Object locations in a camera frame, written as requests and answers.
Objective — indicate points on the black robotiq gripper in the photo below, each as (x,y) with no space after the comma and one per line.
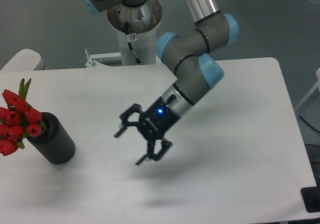
(157,121)

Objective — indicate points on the red tulip bouquet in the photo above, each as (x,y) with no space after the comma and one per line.
(19,120)

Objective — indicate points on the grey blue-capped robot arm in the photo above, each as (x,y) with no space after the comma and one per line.
(188,58)

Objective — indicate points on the black ribbed cylindrical vase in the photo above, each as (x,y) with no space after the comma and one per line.
(55,144)

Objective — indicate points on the white rounded side table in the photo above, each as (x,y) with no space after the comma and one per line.
(25,60)

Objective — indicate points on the black device at table edge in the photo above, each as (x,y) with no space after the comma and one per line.
(311,199)

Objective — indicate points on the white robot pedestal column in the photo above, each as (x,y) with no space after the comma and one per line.
(136,29)

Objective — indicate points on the white frame at right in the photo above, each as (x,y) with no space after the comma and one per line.
(310,96)

